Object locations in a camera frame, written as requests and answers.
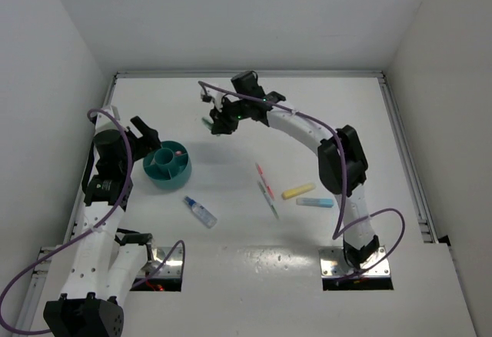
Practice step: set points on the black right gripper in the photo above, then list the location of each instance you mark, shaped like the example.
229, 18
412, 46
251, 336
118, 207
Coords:
223, 123

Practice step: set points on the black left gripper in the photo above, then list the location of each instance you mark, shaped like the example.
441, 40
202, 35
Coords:
147, 142

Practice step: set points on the green correction tape dispenser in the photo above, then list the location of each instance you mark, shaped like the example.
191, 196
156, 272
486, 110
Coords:
207, 123

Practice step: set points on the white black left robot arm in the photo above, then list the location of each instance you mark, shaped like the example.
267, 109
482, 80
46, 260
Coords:
91, 300

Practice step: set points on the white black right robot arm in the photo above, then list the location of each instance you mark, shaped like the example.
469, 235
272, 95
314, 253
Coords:
341, 161

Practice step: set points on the teal round divided organizer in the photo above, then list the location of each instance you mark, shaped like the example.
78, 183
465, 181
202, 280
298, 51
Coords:
166, 170

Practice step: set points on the red pen in wrapper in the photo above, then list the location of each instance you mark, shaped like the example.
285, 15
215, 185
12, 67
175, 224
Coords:
264, 180

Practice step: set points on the green pen in wrapper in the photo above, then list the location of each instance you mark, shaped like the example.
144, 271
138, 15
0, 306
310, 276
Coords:
268, 199

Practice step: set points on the clear blue spray bottle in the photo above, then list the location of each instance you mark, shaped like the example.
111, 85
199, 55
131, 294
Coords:
201, 213

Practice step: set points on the yellow highlighter marker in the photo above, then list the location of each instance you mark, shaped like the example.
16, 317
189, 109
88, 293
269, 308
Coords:
300, 190

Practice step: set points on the blue highlighter marker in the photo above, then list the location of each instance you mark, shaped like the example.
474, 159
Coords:
313, 202

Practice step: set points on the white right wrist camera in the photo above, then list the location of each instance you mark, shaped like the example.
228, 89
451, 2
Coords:
214, 97

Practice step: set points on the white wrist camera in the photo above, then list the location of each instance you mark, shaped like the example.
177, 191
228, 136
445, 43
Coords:
105, 115
214, 97

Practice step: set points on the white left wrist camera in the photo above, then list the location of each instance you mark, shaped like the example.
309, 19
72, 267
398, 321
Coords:
105, 115

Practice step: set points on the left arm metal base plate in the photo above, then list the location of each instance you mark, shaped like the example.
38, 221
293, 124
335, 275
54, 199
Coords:
171, 262

